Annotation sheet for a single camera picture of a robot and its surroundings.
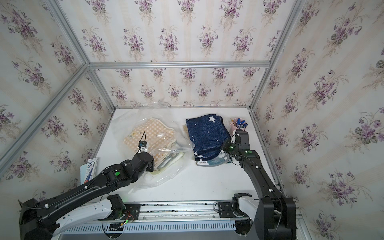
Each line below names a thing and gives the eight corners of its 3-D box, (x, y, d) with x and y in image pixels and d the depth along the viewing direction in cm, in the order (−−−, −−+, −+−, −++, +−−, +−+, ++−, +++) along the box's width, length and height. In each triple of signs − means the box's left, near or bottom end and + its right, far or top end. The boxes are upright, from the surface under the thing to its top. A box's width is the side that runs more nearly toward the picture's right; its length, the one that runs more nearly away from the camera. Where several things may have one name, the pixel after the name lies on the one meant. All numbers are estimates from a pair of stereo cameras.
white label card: (87, 183, 84) (83, 180, 80) (91, 162, 92) (88, 159, 89) (96, 181, 84) (93, 178, 81) (99, 160, 92) (96, 157, 89)
